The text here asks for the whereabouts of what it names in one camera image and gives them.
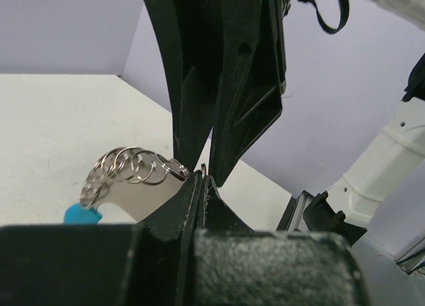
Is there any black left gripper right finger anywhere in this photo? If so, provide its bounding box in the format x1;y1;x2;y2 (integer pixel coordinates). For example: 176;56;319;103
182;176;369;305

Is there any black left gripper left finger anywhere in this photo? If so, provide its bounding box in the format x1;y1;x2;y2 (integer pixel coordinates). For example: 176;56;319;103
1;173;203;305

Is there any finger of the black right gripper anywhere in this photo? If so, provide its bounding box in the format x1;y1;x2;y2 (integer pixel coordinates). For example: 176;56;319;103
144;0;228;172
209;0;287;187

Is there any black tag key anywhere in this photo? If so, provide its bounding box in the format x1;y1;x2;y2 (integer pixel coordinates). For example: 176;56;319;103
201;163;208;175

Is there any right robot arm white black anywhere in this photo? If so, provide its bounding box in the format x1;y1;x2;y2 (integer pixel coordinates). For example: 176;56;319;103
144;0;424;243

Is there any aluminium rail frame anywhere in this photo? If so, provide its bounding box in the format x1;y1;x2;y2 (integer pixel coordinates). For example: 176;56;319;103
277;191;424;275

